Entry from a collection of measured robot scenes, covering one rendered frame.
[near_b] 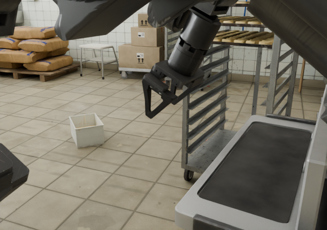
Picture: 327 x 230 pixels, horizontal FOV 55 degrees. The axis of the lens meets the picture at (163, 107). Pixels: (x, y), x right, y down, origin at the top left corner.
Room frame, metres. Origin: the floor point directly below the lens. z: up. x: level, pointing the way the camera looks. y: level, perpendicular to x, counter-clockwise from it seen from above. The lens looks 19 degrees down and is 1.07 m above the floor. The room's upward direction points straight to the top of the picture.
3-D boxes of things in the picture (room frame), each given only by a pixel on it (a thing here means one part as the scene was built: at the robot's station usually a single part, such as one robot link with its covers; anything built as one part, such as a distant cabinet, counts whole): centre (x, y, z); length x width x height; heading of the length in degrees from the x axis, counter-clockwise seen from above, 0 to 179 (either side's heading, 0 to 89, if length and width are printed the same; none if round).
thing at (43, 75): (4.76, 1.98, 0.06); 1.20 x 0.80 x 0.11; 71
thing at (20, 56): (4.56, 2.06, 0.32); 0.72 x 0.42 x 0.17; 73
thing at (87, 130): (2.34, 0.62, 0.08); 0.30 x 0.22 x 0.16; 24
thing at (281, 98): (1.71, -0.64, 0.51); 0.64 x 0.03 x 0.03; 149
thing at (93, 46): (4.65, 0.94, 0.23); 0.45 x 0.45 x 0.46; 61
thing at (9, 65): (4.85, 2.26, 0.19); 0.72 x 0.42 x 0.15; 161
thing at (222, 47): (1.91, -0.31, 0.78); 0.64 x 0.03 x 0.03; 149
